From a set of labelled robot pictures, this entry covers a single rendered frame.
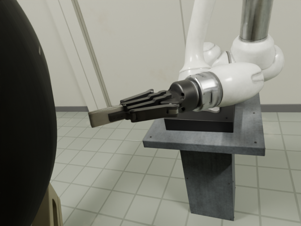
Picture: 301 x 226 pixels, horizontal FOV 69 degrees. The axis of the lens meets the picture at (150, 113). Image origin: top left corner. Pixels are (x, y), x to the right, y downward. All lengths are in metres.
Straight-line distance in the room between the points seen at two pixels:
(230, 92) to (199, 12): 0.26
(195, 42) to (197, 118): 0.38
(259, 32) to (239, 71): 0.39
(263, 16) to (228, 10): 1.20
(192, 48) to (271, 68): 0.40
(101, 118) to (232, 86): 0.30
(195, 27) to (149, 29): 1.59
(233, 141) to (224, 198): 0.48
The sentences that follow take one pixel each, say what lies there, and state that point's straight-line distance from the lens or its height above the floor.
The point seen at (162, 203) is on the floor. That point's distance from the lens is 1.58.
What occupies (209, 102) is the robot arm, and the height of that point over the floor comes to 0.98.
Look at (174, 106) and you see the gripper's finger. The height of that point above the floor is 1.02.
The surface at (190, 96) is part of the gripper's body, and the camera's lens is 0.49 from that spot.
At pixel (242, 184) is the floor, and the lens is 1.65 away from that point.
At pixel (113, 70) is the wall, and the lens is 2.59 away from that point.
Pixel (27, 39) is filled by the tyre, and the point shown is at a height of 1.20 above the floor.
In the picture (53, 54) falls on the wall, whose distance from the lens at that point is 3.03.
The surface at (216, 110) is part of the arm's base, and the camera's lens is 1.00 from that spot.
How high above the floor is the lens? 1.22
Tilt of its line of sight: 28 degrees down
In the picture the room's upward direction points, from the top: 13 degrees counter-clockwise
